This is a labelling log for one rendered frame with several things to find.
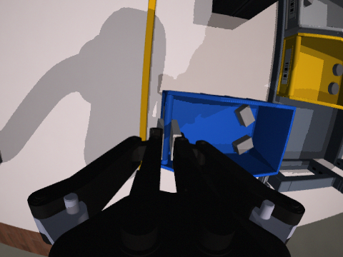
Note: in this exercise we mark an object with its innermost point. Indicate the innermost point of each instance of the grey metal shelf rack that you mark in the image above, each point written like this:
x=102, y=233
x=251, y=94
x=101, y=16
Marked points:
x=317, y=132

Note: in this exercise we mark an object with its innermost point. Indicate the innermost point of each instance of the dark grey disc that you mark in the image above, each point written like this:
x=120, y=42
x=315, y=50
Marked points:
x=333, y=88
x=337, y=69

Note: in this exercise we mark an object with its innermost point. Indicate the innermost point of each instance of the yellow thin bar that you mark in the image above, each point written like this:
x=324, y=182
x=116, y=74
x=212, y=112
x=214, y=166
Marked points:
x=146, y=68

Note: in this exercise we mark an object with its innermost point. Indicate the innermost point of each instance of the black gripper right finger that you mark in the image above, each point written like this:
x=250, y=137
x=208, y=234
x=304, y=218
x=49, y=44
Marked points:
x=214, y=222

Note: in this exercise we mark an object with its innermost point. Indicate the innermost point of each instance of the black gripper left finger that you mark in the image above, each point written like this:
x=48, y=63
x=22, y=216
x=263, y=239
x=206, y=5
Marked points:
x=63, y=205

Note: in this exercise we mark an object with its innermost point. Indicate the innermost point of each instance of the blue bin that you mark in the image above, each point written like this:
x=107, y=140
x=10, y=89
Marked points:
x=203, y=117

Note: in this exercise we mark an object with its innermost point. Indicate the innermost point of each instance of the yellow open bin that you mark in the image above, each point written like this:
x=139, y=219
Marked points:
x=306, y=72

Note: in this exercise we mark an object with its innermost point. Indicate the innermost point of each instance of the grey open bin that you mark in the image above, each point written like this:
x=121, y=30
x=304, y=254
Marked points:
x=318, y=17

